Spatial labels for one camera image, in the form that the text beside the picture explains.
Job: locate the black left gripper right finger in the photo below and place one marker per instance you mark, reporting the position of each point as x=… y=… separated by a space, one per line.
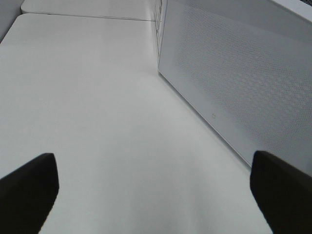
x=283 y=194

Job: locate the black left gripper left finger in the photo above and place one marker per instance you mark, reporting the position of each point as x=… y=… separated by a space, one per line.
x=28 y=194

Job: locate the white microwave door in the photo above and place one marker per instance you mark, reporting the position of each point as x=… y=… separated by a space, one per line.
x=246 y=67

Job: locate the white microwave oven body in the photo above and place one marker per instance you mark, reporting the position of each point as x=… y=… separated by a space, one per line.
x=159 y=16

